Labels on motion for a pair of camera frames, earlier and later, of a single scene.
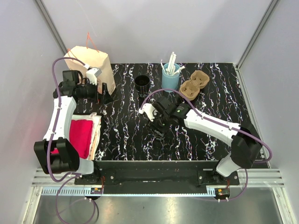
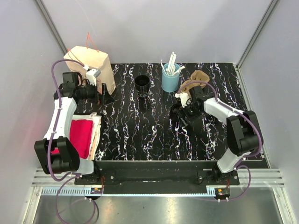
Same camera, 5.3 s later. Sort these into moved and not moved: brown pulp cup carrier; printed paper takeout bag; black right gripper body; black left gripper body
Moved: black right gripper body
Not moved: black left gripper body; brown pulp cup carrier; printed paper takeout bag
